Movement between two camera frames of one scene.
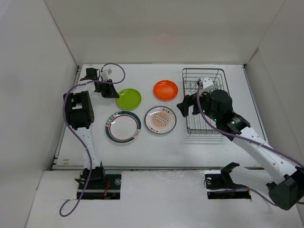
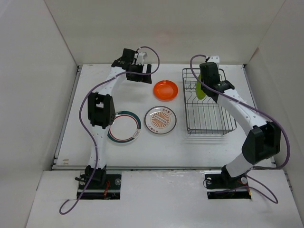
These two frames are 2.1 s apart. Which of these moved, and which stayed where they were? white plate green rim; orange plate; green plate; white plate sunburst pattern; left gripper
Moved: left gripper; green plate
Stayed: white plate sunburst pattern; white plate green rim; orange plate
